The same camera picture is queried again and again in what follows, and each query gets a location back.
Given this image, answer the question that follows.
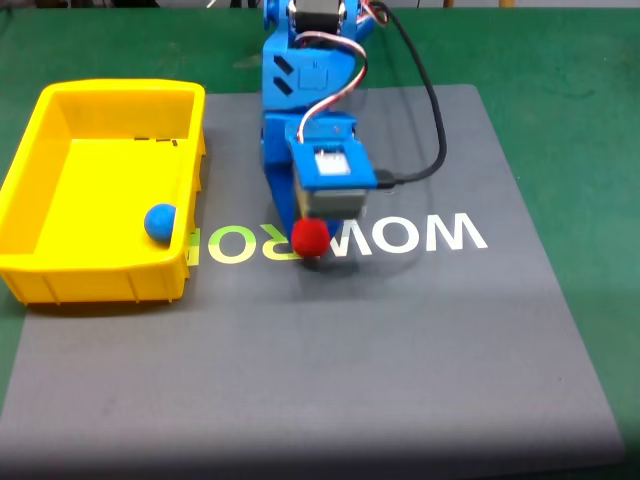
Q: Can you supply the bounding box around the silver camera box blue mount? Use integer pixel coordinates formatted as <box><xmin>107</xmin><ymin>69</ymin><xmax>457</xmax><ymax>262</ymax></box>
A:
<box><xmin>289</xmin><ymin>138</ymin><xmax>379</xmax><ymax>222</ymax></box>

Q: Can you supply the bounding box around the grey mat with WOWROBO print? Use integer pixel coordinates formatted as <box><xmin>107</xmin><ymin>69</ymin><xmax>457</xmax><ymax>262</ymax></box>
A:
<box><xmin>0</xmin><ymin>83</ymin><xmax>627</xmax><ymax>474</ymax></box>

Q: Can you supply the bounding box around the green table mat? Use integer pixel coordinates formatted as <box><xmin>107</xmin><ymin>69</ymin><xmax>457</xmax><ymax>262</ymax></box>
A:
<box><xmin>0</xmin><ymin>6</ymin><xmax>640</xmax><ymax>451</ymax></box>

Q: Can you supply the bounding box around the black camera cable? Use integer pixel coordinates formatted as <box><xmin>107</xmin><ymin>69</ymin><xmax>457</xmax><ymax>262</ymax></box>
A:
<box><xmin>372</xmin><ymin>0</ymin><xmax>449</xmax><ymax>190</ymax></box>

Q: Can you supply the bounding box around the blue ball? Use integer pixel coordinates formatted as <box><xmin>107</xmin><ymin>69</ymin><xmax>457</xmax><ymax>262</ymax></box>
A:
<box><xmin>143</xmin><ymin>203</ymin><xmax>178</xmax><ymax>245</ymax></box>

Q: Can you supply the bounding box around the red ball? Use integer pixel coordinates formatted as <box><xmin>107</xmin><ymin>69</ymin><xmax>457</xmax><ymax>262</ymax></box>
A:
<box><xmin>291</xmin><ymin>216</ymin><xmax>332</xmax><ymax>260</ymax></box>

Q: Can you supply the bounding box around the white red servo cable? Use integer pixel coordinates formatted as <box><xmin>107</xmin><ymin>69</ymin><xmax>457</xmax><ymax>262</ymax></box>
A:
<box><xmin>294</xmin><ymin>29</ymin><xmax>370</xmax><ymax>145</ymax></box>

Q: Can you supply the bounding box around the yellow plastic bin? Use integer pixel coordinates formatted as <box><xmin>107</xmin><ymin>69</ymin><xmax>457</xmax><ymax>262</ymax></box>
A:
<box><xmin>0</xmin><ymin>78</ymin><xmax>207</xmax><ymax>306</ymax></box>

